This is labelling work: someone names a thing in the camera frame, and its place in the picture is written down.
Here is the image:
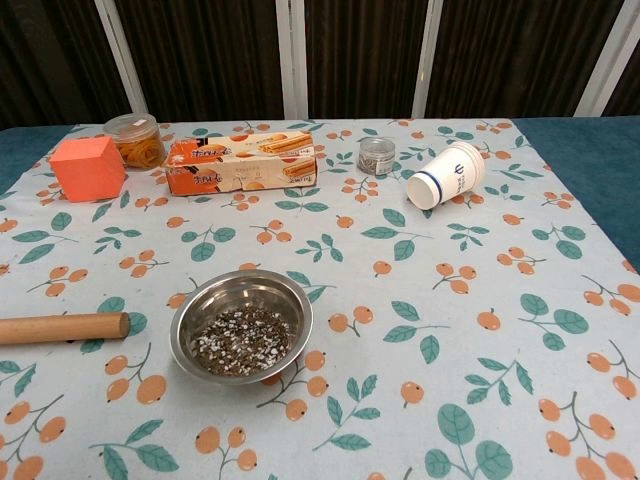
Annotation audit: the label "wooden rolling pin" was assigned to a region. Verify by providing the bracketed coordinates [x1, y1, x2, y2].
[0, 312, 132, 347]

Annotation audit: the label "stainless steel bowl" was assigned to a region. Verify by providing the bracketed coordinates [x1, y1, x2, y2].
[169, 269, 315, 386]

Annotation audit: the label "brown and white mixed grains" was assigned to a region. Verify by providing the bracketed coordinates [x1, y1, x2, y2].
[191, 308, 292, 377]

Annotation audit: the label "floral fruit print tablecloth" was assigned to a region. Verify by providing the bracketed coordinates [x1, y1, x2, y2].
[0, 117, 640, 480]

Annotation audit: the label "small clear jar of pins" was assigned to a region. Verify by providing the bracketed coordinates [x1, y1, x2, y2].
[357, 136, 397, 177]

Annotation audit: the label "orange biscuit roll box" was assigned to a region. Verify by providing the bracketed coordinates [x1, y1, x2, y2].
[164, 130, 320, 197]

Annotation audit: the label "white paper cup blue logo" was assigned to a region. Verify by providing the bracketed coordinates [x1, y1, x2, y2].
[405, 140, 487, 211]

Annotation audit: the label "clear jar of rubber bands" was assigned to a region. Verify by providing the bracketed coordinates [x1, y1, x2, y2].
[102, 112, 167, 172]

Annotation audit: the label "dark pleated curtain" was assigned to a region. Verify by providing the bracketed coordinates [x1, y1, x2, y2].
[0, 0, 640, 131]

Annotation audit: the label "orange cube block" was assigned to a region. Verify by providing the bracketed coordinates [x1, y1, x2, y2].
[48, 135, 127, 204]

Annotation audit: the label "white frame post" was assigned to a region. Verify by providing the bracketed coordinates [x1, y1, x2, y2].
[94, 0, 149, 114]
[411, 0, 444, 119]
[275, 0, 309, 121]
[573, 0, 640, 118]

